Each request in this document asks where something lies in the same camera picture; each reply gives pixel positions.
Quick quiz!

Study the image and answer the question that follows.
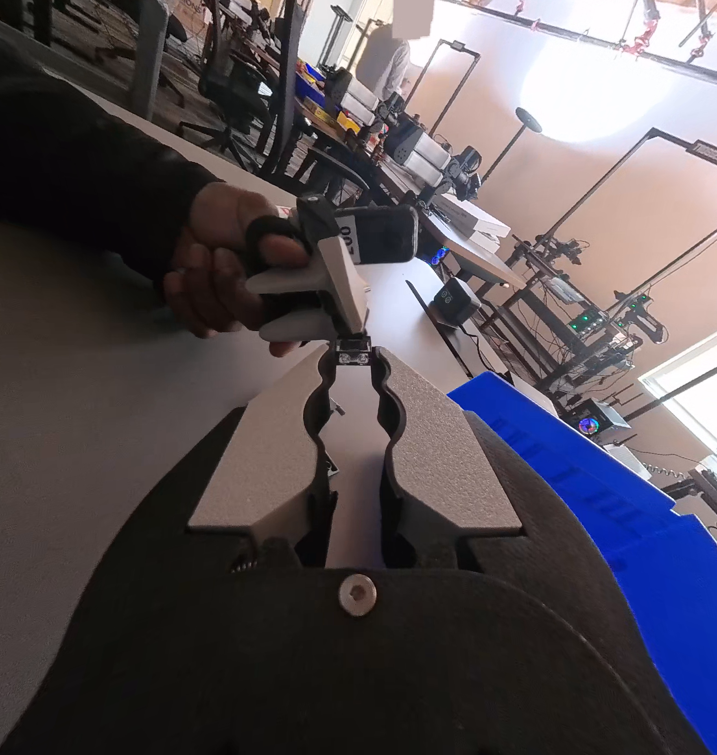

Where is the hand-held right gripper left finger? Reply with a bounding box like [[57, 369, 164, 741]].
[[187, 345, 338, 566]]

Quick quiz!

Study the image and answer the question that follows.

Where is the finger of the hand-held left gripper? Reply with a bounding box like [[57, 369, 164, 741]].
[[317, 233, 371, 338]]

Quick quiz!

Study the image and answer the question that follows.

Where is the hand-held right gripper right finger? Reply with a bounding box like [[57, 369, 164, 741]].
[[373, 347, 524, 570]]

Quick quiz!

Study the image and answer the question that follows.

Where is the black brick plate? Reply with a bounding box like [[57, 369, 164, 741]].
[[336, 337, 373, 368]]

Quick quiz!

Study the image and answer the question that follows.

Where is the blue plastic bin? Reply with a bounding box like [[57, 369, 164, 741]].
[[446, 370, 717, 755]]

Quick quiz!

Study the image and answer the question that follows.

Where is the person's left forearm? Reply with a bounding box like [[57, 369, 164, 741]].
[[0, 29, 225, 285]]

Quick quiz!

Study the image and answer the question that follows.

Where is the grey desk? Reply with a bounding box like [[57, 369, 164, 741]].
[[0, 71, 512, 755]]

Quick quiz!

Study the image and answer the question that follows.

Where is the person's left hand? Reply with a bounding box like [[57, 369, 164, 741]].
[[162, 180, 313, 359]]

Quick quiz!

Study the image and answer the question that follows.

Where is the stack of white flat boxes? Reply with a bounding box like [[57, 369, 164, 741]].
[[431, 190, 512, 252]]

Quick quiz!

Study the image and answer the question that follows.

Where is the white and black robot unit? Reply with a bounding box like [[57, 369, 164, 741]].
[[334, 75, 381, 120], [393, 125, 455, 179]]

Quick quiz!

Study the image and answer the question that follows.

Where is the black cube device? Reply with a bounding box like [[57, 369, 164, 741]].
[[431, 276, 483, 329]]

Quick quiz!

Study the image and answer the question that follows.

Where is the wooden top work table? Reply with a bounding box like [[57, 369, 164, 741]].
[[416, 205, 528, 291]]

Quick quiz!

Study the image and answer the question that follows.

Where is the dark flat strip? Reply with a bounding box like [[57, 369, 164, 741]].
[[404, 279, 475, 379]]

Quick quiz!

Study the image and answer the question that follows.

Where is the black floor lamp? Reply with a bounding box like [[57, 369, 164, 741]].
[[478, 106, 544, 185]]

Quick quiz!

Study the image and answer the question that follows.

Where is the black pipe stand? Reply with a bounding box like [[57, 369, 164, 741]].
[[534, 125, 717, 279], [404, 39, 483, 138]]

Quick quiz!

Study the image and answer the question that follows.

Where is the metal rig with electronics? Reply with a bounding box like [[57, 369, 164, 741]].
[[499, 235, 670, 403]]

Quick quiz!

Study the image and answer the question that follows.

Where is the black office chair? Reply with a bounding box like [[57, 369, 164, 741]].
[[177, 0, 278, 173]]

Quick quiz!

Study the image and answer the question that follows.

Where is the grey side table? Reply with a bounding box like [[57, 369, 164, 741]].
[[658, 462, 717, 533]]

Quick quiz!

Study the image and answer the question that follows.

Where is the large window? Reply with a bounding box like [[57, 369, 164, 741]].
[[637, 320, 717, 468]]

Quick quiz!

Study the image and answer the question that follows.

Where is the grey metal table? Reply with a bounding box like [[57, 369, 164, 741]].
[[127, 0, 171, 123]]

